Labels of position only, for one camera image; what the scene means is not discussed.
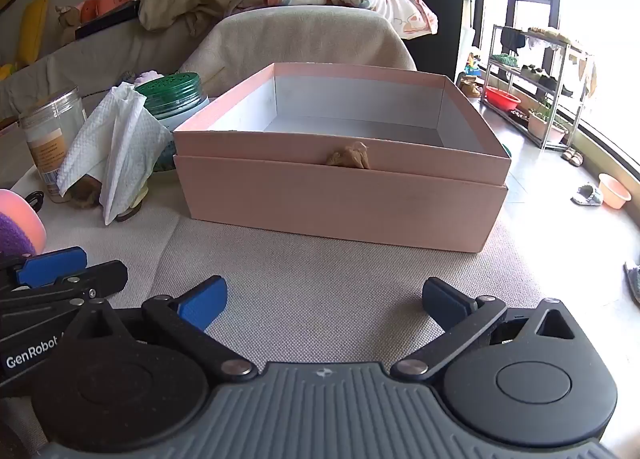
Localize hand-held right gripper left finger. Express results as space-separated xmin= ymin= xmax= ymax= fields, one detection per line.
xmin=65 ymin=275 xmax=258 ymax=382

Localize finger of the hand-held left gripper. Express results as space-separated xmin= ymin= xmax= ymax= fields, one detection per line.
xmin=0 ymin=260 xmax=129 ymax=314
xmin=0 ymin=246 xmax=87 ymax=286

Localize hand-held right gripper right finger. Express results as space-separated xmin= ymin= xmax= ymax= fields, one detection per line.
xmin=390 ymin=277 xmax=583 ymax=382

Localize pink cardboard box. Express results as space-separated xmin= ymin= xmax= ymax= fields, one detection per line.
xmin=172 ymin=62 xmax=512 ymax=254

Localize purple plush toy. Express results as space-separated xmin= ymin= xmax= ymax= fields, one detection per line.
xmin=0 ymin=212 xmax=38 ymax=260

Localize pink plush ball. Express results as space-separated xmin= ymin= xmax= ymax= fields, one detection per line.
xmin=0 ymin=189 xmax=48 ymax=252

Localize brown tissue holder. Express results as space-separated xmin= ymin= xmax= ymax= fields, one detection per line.
xmin=67 ymin=173 xmax=151 ymax=223

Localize white paper tissue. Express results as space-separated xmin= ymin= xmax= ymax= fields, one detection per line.
xmin=56 ymin=83 xmax=173 ymax=226

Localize brown cloth tab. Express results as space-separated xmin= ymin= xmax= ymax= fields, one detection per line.
xmin=326 ymin=142 xmax=372 ymax=171

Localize grey slipper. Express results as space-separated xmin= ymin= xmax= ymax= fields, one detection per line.
xmin=571 ymin=183 xmax=604 ymax=207

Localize green lid jar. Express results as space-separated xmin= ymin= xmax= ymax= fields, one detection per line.
xmin=135 ymin=72 xmax=212 ymax=174

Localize potted plant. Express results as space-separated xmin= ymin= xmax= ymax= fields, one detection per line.
xmin=527 ymin=102 xmax=569 ymax=145

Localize pink basin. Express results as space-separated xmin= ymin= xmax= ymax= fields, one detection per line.
xmin=597 ymin=173 xmax=633 ymax=210

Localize red basin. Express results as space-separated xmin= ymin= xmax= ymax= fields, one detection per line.
xmin=485 ymin=86 xmax=522 ymax=110

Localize yellow plush toy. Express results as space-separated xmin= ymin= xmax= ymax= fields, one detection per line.
xmin=0 ymin=0 xmax=51 ymax=81

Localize small beige plush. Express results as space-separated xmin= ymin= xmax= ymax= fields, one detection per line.
xmin=54 ymin=4 xmax=83 ymax=31

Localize black board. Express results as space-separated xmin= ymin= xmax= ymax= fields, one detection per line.
xmin=75 ymin=0 xmax=142 ymax=41

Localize metal shoe rack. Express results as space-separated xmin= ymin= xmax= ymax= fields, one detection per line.
xmin=482 ymin=24 xmax=597 ymax=151

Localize beige covered sofa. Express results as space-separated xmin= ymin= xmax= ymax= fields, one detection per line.
xmin=0 ymin=4 xmax=418 ymax=140

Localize cream pillow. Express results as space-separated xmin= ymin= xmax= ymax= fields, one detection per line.
xmin=137 ymin=0 xmax=253 ymax=32

